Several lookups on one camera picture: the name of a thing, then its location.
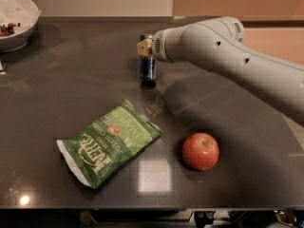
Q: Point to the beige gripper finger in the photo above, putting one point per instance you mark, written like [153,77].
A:
[144,47]

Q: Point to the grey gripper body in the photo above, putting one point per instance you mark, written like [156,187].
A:
[157,46]

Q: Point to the silver blue redbull can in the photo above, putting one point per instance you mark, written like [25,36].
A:
[148,64]

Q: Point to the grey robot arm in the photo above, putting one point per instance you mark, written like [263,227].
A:
[217,45]

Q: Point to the green kettle chips bag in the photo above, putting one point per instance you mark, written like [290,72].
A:
[105,145]

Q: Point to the red apple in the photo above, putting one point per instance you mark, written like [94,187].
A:
[200,151]

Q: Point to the white bowl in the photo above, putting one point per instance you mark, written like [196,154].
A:
[18,19]

